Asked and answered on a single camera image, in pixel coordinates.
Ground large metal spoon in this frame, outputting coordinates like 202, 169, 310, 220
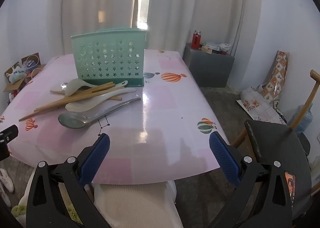
58, 97, 142, 130

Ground green star-cut utensil holder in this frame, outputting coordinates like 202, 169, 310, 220
70, 28, 148, 87

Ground wooden chair black cushion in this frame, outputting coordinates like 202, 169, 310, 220
231, 69, 320, 221

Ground white ceramic spoon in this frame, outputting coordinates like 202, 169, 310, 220
85, 86, 125, 98
64, 78, 129, 97
65, 88, 137, 113

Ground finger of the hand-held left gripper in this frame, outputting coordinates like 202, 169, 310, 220
0, 124, 19, 161

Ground upright floral printed bag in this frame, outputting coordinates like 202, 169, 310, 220
260, 50, 291, 109

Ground red bottle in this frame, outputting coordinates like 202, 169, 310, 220
192, 30, 202, 50

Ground blue water jug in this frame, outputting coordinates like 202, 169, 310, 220
287, 104, 314, 135

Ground brown bag tan handles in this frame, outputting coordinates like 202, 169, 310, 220
25, 64, 47, 85

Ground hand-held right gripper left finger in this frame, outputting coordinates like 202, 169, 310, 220
26, 133, 110, 228

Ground grey cabinet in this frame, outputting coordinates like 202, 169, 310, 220
182, 43, 235, 88

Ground open cardboard box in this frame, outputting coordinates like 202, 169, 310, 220
3, 61, 28, 93

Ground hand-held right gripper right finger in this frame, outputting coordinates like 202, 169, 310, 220
209, 132, 293, 228

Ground white knit cloth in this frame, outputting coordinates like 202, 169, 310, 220
94, 181, 177, 228

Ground cream curtain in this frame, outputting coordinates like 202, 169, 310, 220
146, 0, 261, 56
49, 0, 141, 55

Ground white sneaker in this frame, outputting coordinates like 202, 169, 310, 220
0, 168, 15, 193
0, 188, 12, 208

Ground fuzzy green white garment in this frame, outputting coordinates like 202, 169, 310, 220
11, 168, 84, 227

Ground brown bag white handle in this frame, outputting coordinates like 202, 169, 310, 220
21, 53, 41, 69

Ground white pouch blue print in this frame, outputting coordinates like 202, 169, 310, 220
6, 68, 27, 84

